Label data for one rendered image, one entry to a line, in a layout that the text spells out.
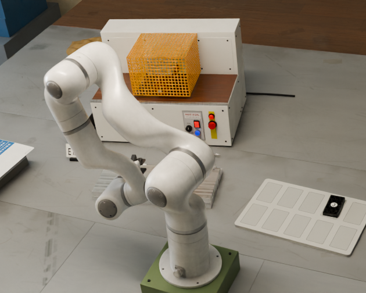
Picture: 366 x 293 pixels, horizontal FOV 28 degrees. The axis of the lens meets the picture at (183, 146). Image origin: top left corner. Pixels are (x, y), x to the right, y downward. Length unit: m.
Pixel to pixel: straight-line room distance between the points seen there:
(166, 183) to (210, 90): 0.99
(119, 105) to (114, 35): 1.05
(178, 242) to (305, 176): 0.73
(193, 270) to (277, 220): 0.42
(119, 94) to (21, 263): 0.80
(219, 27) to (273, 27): 0.87
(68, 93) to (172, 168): 0.34
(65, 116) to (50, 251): 0.58
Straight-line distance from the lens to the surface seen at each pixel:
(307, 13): 3.83
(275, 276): 2.28
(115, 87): 1.97
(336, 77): 3.25
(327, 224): 2.44
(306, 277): 2.28
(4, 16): 4.46
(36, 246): 2.55
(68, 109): 2.11
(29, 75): 3.61
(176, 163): 1.92
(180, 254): 2.12
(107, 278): 2.36
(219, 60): 2.90
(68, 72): 1.93
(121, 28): 2.98
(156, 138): 1.96
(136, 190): 2.17
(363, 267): 2.32
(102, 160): 2.16
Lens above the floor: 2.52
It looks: 34 degrees down
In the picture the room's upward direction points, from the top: 8 degrees counter-clockwise
